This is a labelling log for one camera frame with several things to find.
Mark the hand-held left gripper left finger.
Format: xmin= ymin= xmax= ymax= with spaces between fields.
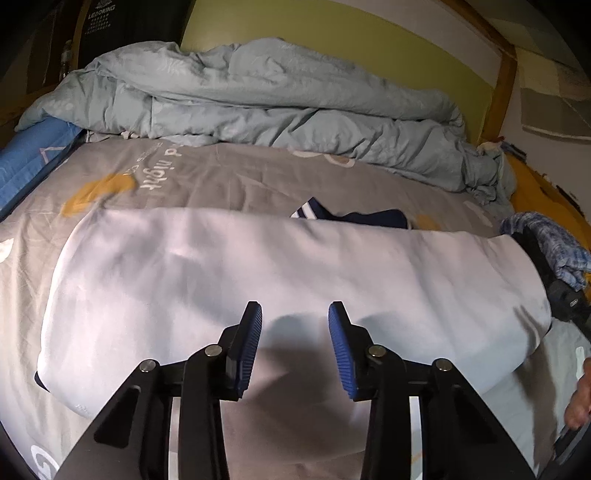
xmin=55 ymin=301 xmax=263 ymax=480

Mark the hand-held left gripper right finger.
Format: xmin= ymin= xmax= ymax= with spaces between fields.
xmin=329 ymin=301 xmax=537 ymax=480

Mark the white navy striped polo shirt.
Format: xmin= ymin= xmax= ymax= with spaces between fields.
xmin=34 ymin=196 xmax=552 ymax=480

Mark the person's right hand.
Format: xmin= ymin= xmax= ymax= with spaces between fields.
xmin=564 ymin=355 xmax=591 ymax=431

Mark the black folded cloth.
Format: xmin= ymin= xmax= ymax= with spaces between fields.
xmin=510 ymin=233 xmax=559 ymax=289

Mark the blue patterned folded cloth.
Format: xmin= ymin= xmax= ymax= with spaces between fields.
xmin=501 ymin=211 xmax=591 ymax=291

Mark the grey printed bedsheet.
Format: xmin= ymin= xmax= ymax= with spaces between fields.
xmin=0 ymin=136 xmax=591 ymax=480

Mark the grey crumpled duvet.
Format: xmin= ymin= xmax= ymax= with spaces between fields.
xmin=16 ymin=37 xmax=515 ymax=204

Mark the blue pillow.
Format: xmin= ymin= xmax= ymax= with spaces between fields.
xmin=0 ymin=117 xmax=86 ymax=215

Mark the yellow-green headboard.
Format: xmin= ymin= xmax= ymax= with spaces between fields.
xmin=180 ymin=0 xmax=504 ymax=144

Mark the clear plastic bottle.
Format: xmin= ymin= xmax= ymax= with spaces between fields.
xmin=59 ymin=39 xmax=75 ymax=81

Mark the black printed bag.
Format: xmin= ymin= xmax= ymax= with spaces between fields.
xmin=78 ymin=0 xmax=185 ymax=56

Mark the patterned wall sheet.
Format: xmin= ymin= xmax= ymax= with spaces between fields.
xmin=515 ymin=46 xmax=591 ymax=139

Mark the wooden bed frame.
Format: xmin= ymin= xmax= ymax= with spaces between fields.
xmin=475 ymin=0 xmax=519 ymax=144

